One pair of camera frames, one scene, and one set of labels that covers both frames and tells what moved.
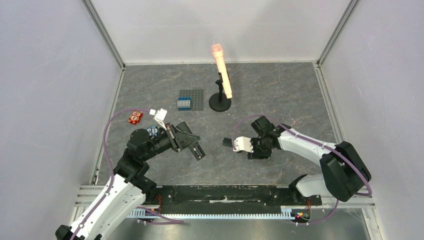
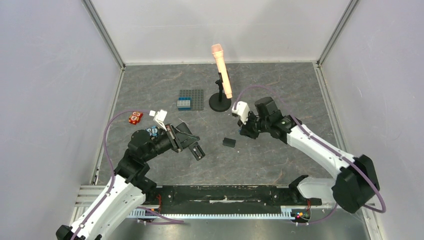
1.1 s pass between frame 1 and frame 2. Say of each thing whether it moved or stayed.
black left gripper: stayed
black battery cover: stayed
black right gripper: moved
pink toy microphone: stayed
